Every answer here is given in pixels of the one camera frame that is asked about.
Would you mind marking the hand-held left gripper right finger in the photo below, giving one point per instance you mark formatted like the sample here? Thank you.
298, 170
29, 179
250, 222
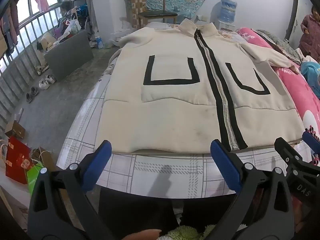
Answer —
225, 165

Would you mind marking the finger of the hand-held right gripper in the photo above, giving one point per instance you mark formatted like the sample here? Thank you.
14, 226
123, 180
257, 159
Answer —
311, 140
285, 150

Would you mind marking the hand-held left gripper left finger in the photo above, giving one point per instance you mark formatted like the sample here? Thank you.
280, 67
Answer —
97, 165

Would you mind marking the cream zip jacket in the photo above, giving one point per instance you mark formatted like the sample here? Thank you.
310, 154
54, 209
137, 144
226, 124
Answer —
175, 110

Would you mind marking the pile of clothes and bags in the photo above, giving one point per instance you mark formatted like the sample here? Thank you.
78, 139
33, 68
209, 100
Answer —
63, 33

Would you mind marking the dark hanging clothes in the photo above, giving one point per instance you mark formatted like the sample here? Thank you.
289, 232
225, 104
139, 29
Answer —
12, 22

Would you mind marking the person's left hand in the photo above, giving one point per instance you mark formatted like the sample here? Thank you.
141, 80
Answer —
142, 235

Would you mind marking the pink floral blanket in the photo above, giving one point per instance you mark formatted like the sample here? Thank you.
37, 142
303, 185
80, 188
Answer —
297, 92

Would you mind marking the brown paper bag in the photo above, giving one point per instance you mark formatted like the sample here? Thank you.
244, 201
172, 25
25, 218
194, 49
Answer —
46, 157

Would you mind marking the blue floral cloth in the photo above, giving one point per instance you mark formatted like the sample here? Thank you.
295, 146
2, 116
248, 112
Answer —
312, 75

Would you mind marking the green paper bag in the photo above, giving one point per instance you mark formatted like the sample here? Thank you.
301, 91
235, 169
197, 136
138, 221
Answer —
33, 180

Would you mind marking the person's green fuzzy coat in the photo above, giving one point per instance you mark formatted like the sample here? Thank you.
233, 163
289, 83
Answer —
185, 233

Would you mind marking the red gift bag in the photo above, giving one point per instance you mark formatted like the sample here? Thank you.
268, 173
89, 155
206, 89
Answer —
17, 160

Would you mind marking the cardboard box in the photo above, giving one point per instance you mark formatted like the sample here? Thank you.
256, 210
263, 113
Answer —
15, 130

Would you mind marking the grey patterned quilt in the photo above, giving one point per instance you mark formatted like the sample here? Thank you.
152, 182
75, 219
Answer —
280, 45

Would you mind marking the pair of beige shoes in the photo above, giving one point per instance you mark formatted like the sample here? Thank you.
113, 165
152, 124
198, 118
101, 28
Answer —
42, 70

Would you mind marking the metal railing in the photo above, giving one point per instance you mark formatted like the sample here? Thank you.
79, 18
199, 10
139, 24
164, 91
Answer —
15, 87

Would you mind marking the grey storage box with clutter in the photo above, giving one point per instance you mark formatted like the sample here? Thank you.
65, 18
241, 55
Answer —
70, 55

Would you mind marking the small blue bottle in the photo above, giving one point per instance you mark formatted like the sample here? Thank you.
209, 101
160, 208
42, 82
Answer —
99, 43

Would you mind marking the crumpled white plastic bag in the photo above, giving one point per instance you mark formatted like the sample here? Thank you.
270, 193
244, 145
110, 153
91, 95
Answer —
120, 38

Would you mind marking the beige plush toy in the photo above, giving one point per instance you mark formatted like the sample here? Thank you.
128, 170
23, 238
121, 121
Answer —
48, 41

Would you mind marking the white water dispenser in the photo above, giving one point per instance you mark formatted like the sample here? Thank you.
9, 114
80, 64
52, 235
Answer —
226, 25

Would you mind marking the blue water bottle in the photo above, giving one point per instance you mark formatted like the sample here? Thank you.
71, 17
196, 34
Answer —
228, 10

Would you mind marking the wooden chair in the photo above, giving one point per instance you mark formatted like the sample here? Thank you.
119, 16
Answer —
157, 13

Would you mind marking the checked patterned cabinet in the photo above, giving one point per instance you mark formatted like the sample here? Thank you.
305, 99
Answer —
135, 5

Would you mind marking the white wall socket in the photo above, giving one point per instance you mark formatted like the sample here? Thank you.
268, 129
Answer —
202, 18

